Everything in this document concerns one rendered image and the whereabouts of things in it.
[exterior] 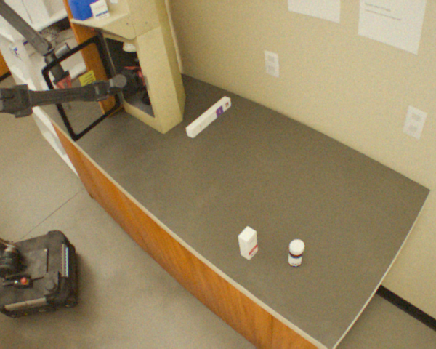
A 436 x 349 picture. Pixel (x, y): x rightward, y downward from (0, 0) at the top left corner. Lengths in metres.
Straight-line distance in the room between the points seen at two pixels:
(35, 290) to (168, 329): 0.86
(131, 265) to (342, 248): 1.52
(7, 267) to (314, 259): 1.76
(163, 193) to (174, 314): 0.96
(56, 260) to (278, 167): 1.51
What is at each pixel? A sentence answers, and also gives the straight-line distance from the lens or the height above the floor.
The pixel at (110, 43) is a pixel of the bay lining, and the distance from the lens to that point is 1.53.
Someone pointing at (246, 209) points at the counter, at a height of 0.94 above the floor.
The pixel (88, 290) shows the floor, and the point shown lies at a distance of 2.29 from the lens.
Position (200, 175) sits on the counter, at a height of 0.94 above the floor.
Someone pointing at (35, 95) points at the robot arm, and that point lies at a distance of 1.22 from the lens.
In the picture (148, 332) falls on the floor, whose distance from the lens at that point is 2.02.
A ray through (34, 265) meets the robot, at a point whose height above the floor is 0.26.
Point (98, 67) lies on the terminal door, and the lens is 1.55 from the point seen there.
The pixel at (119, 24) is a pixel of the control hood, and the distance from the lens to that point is 1.21.
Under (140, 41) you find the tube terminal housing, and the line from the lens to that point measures 1.27.
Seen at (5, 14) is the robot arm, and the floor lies 1.62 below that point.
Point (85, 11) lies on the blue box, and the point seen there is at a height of 1.54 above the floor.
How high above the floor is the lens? 1.83
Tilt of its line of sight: 46 degrees down
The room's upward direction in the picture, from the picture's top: 11 degrees counter-clockwise
